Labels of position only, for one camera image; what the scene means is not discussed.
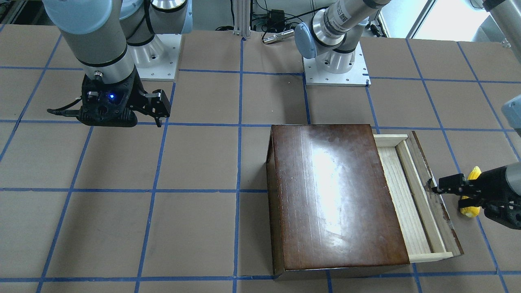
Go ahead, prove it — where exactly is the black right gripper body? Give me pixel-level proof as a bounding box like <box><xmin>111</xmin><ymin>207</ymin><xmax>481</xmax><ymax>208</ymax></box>
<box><xmin>122</xmin><ymin>66</ymin><xmax>148</xmax><ymax>118</ymax></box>

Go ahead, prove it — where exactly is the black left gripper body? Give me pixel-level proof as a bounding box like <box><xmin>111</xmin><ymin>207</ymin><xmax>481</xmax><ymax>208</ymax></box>
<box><xmin>477</xmin><ymin>163</ymin><xmax>521</xmax><ymax>228</ymax></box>

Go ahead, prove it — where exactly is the dark wooden drawer box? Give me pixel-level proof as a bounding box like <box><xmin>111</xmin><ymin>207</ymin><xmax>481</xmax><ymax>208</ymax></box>
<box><xmin>265</xmin><ymin>124</ymin><xmax>464</xmax><ymax>280</ymax></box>

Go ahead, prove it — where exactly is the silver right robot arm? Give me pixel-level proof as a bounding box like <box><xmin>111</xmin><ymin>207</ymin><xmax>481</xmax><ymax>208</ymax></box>
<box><xmin>43</xmin><ymin>0</ymin><xmax>193</xmax><ymax>127</ymax></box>

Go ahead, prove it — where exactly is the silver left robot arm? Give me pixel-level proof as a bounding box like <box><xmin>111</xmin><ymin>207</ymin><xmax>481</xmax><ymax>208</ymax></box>
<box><xmin>295</xmin><ymin>0</ymin><xmax>521</xmax><ymax>230</ymax></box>

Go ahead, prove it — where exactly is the yellow corn cob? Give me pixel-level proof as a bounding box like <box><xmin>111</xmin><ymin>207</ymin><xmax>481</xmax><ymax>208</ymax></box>
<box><xmin>458</xmin><ymin>166</ymin><xmax>483</xmax><ymax>218</ymax></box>

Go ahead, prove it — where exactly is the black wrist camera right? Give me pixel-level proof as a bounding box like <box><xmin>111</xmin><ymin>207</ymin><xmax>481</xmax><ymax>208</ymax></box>
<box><xmin>47</xmin><ymin>69</ymin><xmax>138</xmax><ymax>127</ymax></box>

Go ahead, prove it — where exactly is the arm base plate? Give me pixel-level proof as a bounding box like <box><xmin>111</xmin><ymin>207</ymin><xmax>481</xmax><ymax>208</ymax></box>
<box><xmin>128</xmin><ymin>35</ymin><xmax>183</xmax><ymax>81</ymax></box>
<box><xmin>303</xmin><ymin>43</ymin><xmax>372</xmax><ymax>87</ymax></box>

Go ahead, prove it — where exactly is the aluminium frame post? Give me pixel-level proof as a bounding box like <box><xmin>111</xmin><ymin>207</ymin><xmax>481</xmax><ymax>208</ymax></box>
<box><xmin>232</xmin><ymin>0</ymin><xmax>252</xmax><ymax>40</ymax></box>

